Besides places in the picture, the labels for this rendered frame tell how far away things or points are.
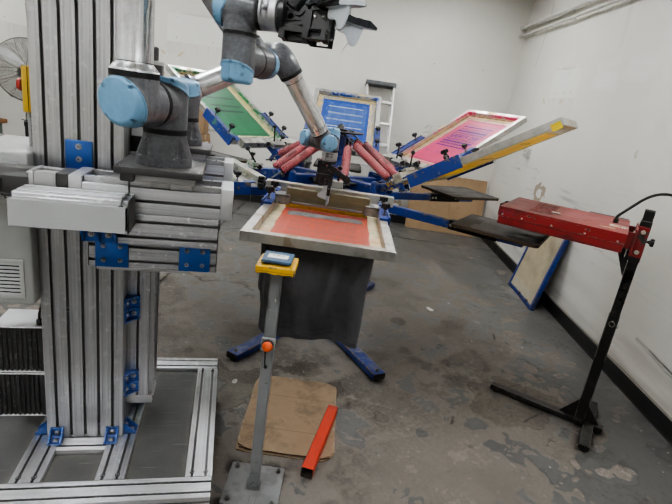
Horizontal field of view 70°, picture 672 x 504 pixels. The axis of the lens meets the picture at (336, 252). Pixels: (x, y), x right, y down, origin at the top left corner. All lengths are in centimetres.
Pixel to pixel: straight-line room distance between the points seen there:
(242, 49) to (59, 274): 97
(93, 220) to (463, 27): 575
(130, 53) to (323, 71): 526
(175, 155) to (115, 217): 23
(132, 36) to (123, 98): 14
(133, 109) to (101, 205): 26
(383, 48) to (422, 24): 53
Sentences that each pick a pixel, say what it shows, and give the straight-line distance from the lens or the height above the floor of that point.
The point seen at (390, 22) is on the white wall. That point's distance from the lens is 652.
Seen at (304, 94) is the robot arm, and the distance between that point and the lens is 207.
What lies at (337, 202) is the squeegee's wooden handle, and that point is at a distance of 236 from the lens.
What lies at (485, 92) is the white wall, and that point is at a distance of 665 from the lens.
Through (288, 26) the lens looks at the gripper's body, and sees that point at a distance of 115.
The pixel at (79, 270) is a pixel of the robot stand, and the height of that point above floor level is 87.
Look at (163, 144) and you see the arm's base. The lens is 140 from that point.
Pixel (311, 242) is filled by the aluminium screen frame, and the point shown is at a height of 98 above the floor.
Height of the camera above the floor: 150
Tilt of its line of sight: 18 degrees down
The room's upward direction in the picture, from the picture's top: 8 degrees clockwise
